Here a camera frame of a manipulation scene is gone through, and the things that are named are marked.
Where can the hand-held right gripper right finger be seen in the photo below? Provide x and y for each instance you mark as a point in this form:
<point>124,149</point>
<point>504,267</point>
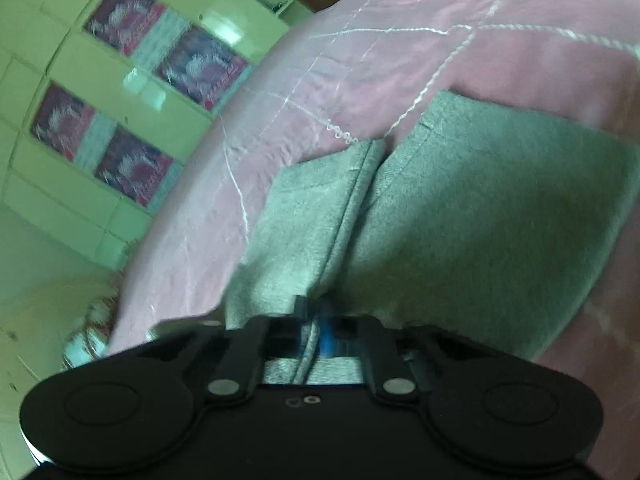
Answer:
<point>327,342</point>

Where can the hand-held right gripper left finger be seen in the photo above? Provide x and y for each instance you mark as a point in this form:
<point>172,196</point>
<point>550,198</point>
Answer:
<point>300,310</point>

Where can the grey pants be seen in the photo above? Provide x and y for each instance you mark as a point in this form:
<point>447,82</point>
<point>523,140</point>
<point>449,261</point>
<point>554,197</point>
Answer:
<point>450,210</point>

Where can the pink quilted bedspread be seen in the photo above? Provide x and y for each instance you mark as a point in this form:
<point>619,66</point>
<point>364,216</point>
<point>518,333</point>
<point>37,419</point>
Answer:
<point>375,60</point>

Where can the cream wardrobe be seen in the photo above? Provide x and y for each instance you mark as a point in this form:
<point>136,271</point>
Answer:
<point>65,65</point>

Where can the red wall poster calendar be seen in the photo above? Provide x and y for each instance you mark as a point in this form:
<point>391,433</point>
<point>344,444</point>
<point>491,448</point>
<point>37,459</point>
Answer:
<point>62,122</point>
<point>135,167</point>
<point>200,67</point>
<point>125,17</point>

